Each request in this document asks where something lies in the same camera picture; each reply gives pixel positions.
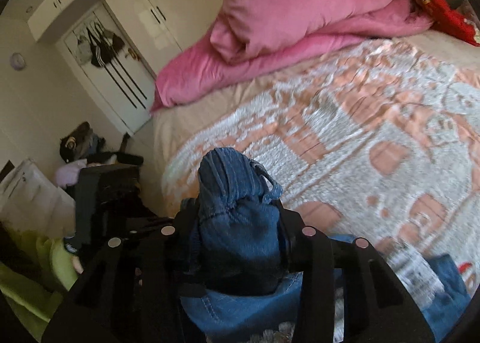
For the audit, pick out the red patterned cloth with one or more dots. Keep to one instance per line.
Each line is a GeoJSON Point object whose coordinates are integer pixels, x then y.
{"type": "Point", "coordinates": [446, 13]}

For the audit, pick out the person's left hand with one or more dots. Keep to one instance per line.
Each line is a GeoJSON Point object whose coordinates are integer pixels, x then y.
{"type": "Point", "coordinates": [77, 266]}

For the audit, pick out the cream bed sheet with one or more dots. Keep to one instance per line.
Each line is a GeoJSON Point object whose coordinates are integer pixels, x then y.
{"type": "Point", "coordinates": [180, 129]}

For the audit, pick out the lime green clothing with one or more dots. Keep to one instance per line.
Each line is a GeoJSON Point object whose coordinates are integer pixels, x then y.
{"type": "Point", "coordinates": [22, 290]}

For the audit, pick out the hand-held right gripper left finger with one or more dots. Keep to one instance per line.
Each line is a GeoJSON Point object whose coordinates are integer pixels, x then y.
{"type": "Point", "coordinates": [185, 215]}

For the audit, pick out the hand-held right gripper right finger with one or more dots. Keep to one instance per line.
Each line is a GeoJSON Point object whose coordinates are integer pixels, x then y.
{"type": "Point", "coordinates": [287, 223]}

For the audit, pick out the pale pink plush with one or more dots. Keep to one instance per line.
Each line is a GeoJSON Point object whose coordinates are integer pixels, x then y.
{"type": "Point", "coordinates": [69, 175]}

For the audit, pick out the round wall clock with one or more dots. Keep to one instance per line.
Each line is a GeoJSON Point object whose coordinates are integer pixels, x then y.
{"type": "Point", "coordinates": [17, 61]}

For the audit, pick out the peach patterned quilt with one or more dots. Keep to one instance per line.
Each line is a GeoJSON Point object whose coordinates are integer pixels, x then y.
{"type": "Point", "coordinates": [356, 133]}

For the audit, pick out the white door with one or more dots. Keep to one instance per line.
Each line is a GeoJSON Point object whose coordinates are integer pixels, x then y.
{"type": "Point", "coordinates": [112, 95]}

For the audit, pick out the pink duvet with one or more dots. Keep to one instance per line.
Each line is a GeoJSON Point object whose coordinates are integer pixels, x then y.
{"type": "Point", "coordinates": [292, 9]}

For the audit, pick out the dark hanging clothes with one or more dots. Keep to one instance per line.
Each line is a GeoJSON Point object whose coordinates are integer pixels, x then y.
{"type": "Point", "coordinates": [99, 52]}

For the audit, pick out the dark brown bag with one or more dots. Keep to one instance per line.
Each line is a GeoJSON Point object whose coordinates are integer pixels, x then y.
{"type": "Point", "coordinates": [75, 140]}

